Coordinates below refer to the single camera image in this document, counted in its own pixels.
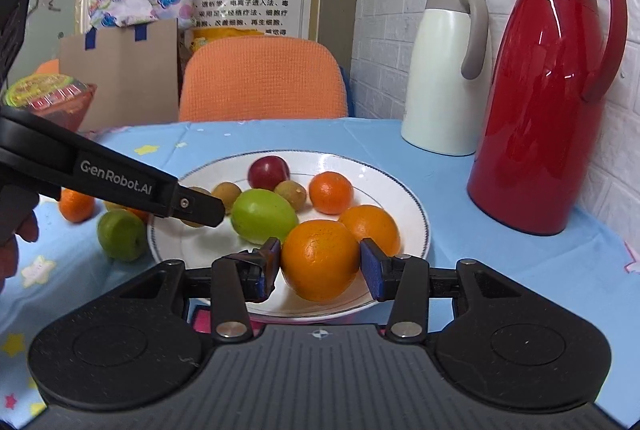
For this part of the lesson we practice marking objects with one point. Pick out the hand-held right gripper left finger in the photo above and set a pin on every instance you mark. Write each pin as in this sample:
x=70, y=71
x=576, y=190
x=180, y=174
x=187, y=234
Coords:
x=272, y=260

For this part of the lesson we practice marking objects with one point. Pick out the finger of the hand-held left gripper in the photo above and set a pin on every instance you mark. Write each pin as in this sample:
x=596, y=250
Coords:
x=202, y=209

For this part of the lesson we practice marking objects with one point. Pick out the instant noodle cup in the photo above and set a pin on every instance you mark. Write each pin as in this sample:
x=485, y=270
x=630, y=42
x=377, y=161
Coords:
x=40, y=90

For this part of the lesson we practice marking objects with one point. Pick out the large orange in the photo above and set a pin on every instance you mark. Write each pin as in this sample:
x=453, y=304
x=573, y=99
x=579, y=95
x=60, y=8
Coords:
x=372, y=222
x=320, y=260

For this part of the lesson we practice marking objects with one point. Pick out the dark red plum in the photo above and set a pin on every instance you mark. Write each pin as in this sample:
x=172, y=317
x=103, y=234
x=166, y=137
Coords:
x=267, y=171

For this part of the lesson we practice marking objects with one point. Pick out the yellow plastic bag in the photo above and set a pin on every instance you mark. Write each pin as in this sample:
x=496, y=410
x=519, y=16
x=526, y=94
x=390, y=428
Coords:
x=225, y=35

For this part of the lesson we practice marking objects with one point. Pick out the white plate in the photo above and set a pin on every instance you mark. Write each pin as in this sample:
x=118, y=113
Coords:
x=400, y=215

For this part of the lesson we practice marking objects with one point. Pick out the small mandarin with stem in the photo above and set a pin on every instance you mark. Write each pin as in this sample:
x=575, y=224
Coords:
x=76, y=207

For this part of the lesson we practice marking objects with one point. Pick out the pink plastic bowl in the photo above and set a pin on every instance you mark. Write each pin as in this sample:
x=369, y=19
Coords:
x=80, y=110

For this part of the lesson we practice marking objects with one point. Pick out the blue printed tablecloth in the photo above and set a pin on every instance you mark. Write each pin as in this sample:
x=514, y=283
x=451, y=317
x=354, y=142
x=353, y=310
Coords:
x=500, y=250

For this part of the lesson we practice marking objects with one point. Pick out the person's left hand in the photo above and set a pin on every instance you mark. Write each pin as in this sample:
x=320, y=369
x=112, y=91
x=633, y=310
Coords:
x=25, y=227

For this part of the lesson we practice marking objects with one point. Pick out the orange chair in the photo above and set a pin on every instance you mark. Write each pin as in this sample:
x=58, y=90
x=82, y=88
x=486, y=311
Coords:
x=260, y=80
x=47, y=67

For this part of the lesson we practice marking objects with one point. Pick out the red thermos jug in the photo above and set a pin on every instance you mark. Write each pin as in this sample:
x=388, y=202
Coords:
x=540, y=110

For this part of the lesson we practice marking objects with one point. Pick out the brown longan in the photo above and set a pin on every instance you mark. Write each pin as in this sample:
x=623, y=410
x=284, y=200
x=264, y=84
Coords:
x=199, y=190
x=227, y=195
x=291, y=194

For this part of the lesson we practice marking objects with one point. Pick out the white thermos jug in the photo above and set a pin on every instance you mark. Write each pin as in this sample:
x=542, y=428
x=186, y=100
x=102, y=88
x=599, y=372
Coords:
x=440, y=80

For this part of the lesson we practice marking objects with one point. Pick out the green apple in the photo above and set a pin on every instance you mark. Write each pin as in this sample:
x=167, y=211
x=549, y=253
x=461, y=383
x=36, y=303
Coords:
x=121, y=235

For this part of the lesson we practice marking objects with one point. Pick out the brown cardboard box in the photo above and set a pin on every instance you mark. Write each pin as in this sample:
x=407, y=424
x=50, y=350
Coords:
x=120, y=80

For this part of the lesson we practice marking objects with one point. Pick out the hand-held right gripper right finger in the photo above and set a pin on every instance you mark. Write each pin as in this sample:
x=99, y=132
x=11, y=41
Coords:
x=371, y=267

